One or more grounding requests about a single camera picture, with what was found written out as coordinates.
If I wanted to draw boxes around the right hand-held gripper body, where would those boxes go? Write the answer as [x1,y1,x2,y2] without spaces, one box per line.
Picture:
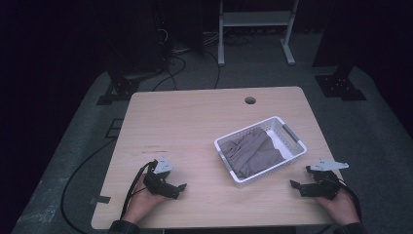
[299,158,350,201]

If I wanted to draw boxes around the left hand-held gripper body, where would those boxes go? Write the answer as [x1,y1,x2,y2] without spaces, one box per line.
[142,156,180,200]

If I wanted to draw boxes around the white plastic basket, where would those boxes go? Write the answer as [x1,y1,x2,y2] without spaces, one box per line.
[213,115,308,189]

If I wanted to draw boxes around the grey shorts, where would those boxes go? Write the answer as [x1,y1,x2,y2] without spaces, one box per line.
[218,127,286,179]

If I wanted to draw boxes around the person's left hand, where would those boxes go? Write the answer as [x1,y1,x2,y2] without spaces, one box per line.
[121,175,170,225]

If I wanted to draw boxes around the person's right hand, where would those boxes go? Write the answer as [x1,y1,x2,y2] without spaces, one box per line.
[315,188,361,226]

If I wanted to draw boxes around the grey tape strip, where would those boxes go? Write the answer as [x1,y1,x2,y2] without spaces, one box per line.
[90,194,112,205]

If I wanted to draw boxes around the black stand base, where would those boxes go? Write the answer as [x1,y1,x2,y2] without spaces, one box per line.
[96,69,141,106]
[314,64,368,102]

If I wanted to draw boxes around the dark equipment cabinet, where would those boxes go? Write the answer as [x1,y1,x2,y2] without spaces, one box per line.
[106,0,170,76]

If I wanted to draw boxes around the white metal stand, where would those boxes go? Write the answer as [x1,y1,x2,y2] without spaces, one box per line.
[217,0,300,67]

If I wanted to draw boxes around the left hand-held gripper black cable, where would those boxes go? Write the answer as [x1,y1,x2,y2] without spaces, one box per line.
[119,159,159,220]

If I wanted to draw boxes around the hand-held gripper black cable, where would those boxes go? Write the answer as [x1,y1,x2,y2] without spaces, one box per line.
[119,159,159,220]
[337,177,363,222]

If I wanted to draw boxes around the right hand-held gripper black cable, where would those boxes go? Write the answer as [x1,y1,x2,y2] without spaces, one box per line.
[337,177,363,222]

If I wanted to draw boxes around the black floor socket frame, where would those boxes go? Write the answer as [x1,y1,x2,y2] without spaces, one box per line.
[105,118,125,139]

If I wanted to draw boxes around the long black floor cable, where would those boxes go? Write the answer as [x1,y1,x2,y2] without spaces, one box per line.
[59,137,117,234]

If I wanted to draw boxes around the bundle of floor cables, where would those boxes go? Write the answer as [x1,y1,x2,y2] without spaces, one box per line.
[203,29,257,47]

